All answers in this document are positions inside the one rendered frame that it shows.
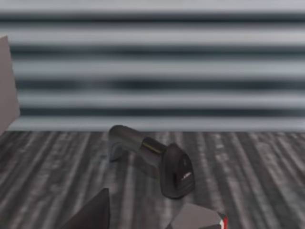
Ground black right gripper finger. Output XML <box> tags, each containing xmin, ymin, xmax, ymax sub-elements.
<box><xmin>62</xmin><ymin>187</ymin><xmax>111</xmax><ymax>229</ymax></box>

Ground black handheld barcode scanner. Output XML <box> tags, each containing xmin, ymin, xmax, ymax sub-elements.
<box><xmin>109</xmin><ymin>125</ymin><xmax>194</xmax><ymax>199</ymax></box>

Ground grey box with red edge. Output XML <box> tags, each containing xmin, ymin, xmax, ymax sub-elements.
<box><xmin>166</xmin><ymin>202</ymin><xmax>229</xmax><ymax>229</ymax></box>

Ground grey cardboard box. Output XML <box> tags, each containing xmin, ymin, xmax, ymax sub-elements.
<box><xmin>0</xmin><ymin>35</ymin><xmax>20</xmax><ymax>136</ymax></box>

